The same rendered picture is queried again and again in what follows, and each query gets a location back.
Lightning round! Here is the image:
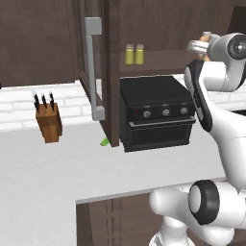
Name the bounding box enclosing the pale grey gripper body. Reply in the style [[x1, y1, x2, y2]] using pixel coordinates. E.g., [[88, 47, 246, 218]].
[[186, 31, 222, 55]]

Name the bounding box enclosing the orange condiment bottle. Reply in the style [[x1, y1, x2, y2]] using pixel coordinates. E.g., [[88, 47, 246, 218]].
[[198, 35, 215, 62]]

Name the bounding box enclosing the yellow shaker with grey cap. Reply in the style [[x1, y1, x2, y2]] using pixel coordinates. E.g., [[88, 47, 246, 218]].
[[134, 43, 145, 65], [124, 43, 135, 65]]

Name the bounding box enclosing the open dark wood cabinet door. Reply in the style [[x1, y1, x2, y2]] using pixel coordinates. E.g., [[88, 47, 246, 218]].
[[78, 0, 122, 148]]

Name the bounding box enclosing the closed dark wood cabinet door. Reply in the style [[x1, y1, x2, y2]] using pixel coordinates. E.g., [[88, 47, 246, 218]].
[[0, 0, 81, 88]]

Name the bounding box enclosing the dark wood base cabinet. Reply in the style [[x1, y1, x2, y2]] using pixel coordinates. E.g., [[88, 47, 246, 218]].
[[75, 188, 167, 246]]

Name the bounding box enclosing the black toaster oven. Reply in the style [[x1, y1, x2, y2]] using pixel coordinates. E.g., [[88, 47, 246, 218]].
[[119, 75, 197, 153]]

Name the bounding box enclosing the black toaster oven door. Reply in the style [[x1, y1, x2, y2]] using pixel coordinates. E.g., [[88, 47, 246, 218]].
[[127, 120, 195, 151]]

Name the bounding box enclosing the small green object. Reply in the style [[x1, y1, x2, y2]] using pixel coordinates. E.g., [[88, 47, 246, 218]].
[[99, 136, 111, 147]]

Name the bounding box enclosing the brown wooden knife block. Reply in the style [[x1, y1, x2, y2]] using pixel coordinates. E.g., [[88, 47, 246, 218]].
[[35, 102, 63, 144]]

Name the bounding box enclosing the dark wood wall cabinet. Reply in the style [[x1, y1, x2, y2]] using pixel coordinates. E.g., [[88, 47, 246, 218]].
[[118, 0, 246, 77]]

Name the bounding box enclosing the grey toaster oven door handle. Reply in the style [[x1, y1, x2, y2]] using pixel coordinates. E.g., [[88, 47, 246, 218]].
[[127, 116, 197, 128]]

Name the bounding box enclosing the grey cabinet door handle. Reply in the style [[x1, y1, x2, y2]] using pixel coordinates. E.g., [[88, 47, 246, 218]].
[[84, 16, 106, 122]]

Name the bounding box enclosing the black handled knife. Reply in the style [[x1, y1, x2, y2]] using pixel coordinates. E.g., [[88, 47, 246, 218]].
[[31, 89, 41, 113], [48, 90, 56, 112], [40, 93, 48, 111]]

